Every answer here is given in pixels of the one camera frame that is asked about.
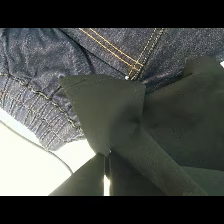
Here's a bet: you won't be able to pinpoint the black garment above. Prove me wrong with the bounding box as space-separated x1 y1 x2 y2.
59 55 224 197

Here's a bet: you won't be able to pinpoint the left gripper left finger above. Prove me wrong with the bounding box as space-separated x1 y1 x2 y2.
49 153 106 197

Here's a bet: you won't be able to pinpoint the blue jeans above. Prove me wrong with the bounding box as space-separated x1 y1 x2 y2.
0 27 224 152

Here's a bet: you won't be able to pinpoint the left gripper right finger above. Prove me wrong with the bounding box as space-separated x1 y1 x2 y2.
108 152 165 197

